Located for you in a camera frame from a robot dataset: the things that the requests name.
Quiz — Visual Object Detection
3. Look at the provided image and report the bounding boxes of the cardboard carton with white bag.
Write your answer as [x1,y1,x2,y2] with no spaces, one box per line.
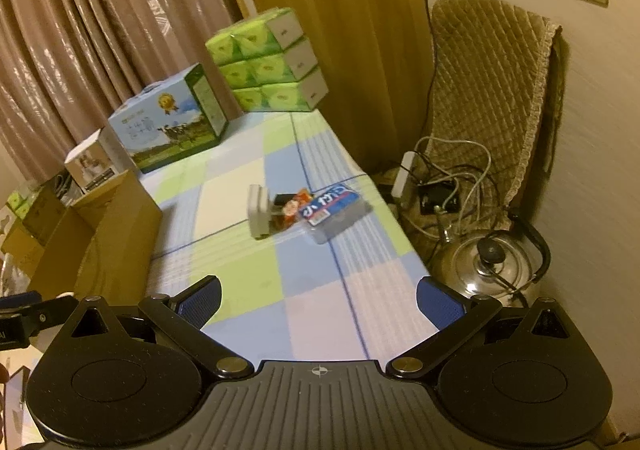
[22,187,96,259]

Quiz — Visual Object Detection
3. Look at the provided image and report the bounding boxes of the brown cardboard box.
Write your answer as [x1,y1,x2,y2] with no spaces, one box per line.
[30,169,164,304]

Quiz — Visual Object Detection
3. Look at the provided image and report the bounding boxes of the blue labelled clear pack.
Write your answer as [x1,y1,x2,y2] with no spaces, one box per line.
[297,180,374,245]

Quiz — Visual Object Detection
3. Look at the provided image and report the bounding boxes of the blue milk gift box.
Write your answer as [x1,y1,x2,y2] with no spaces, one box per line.
[108,63,230,175]

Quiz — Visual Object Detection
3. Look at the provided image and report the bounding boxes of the small green tissue packs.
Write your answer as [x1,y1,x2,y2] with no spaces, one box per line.
[5,189,31,220]

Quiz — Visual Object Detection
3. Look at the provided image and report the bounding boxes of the black power adapter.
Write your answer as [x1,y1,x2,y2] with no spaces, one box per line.
[417,179,461,216]

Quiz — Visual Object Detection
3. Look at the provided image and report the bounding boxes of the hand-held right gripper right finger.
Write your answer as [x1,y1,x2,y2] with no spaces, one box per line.
[385,277,576,378]

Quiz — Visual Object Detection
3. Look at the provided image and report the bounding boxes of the quilted beige chair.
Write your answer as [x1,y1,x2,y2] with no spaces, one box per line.
[395,0,564,232]

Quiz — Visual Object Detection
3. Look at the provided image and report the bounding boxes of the white appliance box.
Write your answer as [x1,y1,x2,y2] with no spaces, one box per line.
[64,127,129,194]

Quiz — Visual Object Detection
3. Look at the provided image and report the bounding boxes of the wooden door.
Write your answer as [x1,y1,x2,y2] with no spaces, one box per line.
[227,0,437,177]

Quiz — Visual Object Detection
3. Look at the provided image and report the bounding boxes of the stack of green tissue packs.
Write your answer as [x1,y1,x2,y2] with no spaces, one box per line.
[204,8,330,112]

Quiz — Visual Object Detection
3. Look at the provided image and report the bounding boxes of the white power strip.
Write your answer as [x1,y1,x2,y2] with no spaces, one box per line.
[391,151,419,209]

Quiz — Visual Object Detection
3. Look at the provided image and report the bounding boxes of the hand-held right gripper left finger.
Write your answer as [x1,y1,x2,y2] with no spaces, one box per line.
[58,275,255,380]

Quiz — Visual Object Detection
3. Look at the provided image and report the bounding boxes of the steel kettle with black handle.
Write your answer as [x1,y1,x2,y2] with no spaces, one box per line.
[429,211,552,309]

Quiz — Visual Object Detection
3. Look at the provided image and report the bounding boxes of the brown curtain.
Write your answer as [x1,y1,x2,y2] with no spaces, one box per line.
[0,0,262,212]

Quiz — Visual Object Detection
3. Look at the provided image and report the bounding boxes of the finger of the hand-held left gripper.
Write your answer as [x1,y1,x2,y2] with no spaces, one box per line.
[27,299,76,334]
[0,291,45,315]

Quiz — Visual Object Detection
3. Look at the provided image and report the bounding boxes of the red snack packet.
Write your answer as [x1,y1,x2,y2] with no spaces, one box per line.
[279,187,314,231]

